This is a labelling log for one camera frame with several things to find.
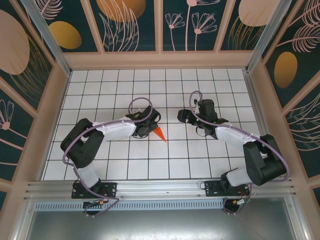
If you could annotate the small electronics board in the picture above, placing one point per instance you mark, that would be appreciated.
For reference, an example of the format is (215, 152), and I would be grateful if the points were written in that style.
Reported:
(96, 203)
(240, 202)

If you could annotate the wall panel orange circle feather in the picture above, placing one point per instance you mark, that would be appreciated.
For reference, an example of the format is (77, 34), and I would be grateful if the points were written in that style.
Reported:
(120, 12)

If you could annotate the aluminium side rail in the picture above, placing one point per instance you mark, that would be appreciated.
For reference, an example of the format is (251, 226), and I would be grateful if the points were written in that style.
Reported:
(256, 100)

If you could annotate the wall panel pink circle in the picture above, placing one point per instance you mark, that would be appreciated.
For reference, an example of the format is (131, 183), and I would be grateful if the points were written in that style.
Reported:
(252, 12)

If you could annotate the wall panel with pink flowers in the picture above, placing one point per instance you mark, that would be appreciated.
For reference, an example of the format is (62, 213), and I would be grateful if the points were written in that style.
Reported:
(180, 37)

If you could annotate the long aluminium mounting rail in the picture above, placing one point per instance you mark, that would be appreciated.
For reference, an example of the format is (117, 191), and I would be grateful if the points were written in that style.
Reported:
(160, 187)

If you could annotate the wall panel orange oval feathers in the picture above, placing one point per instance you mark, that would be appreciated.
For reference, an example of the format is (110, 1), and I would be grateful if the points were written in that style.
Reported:
(286, 70)

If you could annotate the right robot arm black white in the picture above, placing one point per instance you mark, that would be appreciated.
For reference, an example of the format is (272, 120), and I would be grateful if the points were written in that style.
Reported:
(265, 160)

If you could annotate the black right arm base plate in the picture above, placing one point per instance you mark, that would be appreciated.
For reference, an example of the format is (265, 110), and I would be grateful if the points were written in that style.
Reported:
(212, 188)

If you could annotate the orange square paper sheet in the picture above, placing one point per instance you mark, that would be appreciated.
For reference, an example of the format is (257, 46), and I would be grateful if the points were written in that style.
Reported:
(159, 133)

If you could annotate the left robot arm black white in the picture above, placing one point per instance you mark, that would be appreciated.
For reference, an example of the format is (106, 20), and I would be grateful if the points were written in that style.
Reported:
(82, 145)

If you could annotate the aluminium corner post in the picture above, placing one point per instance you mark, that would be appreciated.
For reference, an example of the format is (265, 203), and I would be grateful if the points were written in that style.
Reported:
(48, 32)
(297, 220)
(266, 32)
(23, 225)

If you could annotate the wall panel large pink disc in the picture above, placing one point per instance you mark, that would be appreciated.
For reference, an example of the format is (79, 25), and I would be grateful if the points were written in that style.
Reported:
(15, 50)

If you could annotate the wall panel pink feather lines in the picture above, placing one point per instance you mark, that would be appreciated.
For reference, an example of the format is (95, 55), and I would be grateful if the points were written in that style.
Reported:
(305, 130)

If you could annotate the grey metal sheet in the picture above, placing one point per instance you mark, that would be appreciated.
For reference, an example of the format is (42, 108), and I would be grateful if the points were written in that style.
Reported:
(160, 225)

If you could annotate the wall panel single pink flower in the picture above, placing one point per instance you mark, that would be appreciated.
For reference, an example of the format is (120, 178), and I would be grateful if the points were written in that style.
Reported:
(12, 140)

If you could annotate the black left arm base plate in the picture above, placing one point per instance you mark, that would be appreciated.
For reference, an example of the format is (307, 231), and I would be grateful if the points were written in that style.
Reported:
(110, 188)

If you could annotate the wall panel with orange oval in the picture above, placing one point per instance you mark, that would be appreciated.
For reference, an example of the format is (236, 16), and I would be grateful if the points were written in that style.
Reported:
(65, 35)

